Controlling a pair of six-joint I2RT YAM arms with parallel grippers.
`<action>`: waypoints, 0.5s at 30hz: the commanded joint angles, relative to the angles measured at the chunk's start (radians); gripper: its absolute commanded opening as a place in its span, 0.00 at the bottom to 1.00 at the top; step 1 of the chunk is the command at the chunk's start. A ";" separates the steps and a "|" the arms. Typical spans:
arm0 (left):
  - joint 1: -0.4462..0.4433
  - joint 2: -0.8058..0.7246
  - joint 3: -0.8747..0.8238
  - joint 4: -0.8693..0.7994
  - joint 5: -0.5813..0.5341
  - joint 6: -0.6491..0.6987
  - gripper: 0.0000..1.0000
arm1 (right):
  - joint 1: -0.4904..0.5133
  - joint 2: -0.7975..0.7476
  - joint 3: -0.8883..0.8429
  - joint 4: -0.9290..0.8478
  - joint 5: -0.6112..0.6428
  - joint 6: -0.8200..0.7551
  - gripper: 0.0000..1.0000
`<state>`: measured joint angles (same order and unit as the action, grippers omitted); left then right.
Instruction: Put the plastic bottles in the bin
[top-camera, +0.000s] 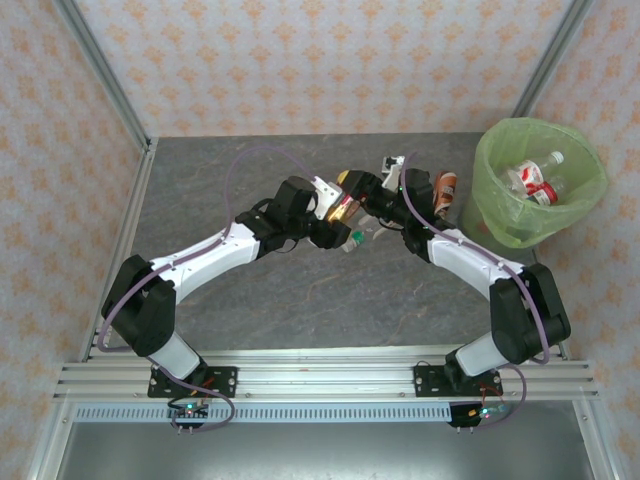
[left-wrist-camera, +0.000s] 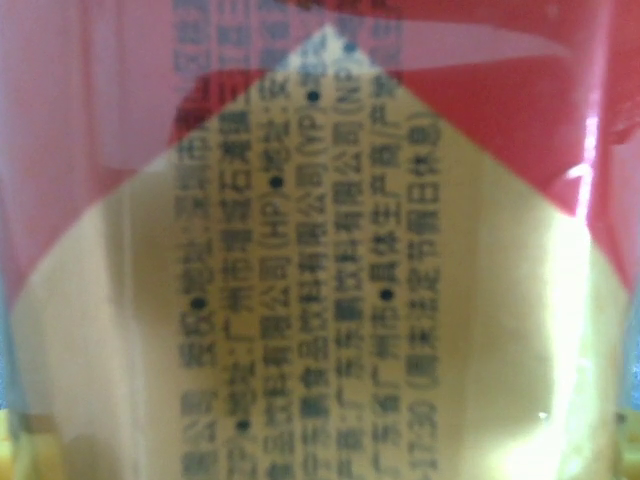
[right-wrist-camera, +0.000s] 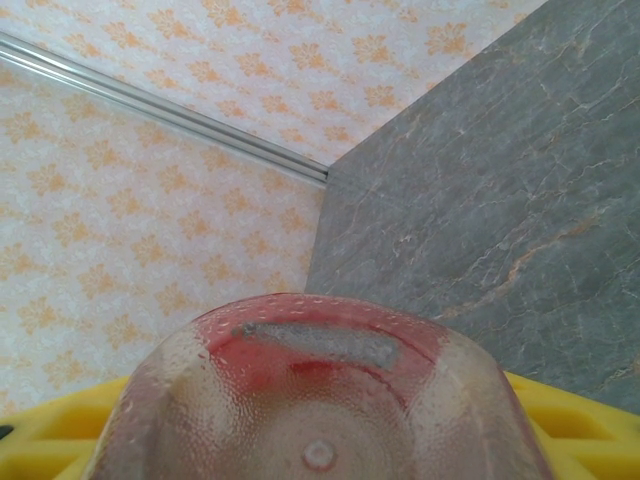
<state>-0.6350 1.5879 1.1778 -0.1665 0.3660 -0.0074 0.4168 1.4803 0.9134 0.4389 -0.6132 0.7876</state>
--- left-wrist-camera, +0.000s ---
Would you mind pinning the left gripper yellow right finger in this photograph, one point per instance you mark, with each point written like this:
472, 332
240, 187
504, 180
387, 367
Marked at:
631, 450

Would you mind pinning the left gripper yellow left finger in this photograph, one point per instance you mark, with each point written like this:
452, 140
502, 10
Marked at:
20, 455

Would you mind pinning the red and gold can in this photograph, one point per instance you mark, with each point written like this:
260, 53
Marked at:
320, 250

